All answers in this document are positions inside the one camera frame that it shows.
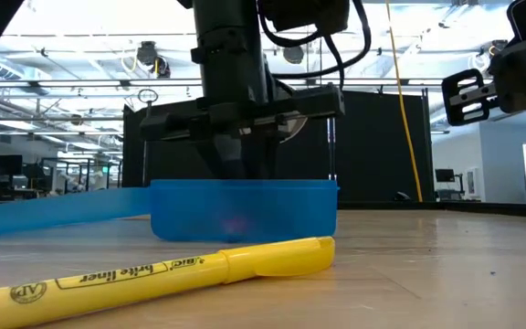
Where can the round black overhead fixture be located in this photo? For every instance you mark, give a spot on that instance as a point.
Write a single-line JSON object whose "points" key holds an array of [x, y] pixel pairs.
{"points": [[293, 56]]}

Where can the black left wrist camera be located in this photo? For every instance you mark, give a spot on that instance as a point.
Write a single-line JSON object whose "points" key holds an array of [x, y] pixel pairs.
{"points": [[308, 16]]}

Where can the black computer monitor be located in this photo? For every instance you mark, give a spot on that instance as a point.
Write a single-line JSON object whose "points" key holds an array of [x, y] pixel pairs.
{"points": [[6, 165], [444, 176]]}

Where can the blue plastic supply box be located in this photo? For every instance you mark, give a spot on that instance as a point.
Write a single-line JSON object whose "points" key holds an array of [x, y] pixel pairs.
{"points": [[267, 205]]}

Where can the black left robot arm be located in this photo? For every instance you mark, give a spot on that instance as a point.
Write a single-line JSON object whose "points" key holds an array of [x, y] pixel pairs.
{"points": [[226, 23]]}

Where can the black ceiling device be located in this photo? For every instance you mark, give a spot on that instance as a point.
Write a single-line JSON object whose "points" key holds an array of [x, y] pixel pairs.
{"points": [[153, 57]]}

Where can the black partition screen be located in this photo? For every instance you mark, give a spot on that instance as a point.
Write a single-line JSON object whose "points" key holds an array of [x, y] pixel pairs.
{"points": [[381, 151]]}

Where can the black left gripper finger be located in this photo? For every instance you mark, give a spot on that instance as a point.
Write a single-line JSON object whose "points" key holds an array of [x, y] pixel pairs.
{"points": [[231, 157], [263, 157]]}

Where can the yellow highlighter pen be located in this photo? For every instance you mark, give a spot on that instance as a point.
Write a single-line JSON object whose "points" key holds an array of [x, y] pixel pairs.
{"points": [[153, 283]]}

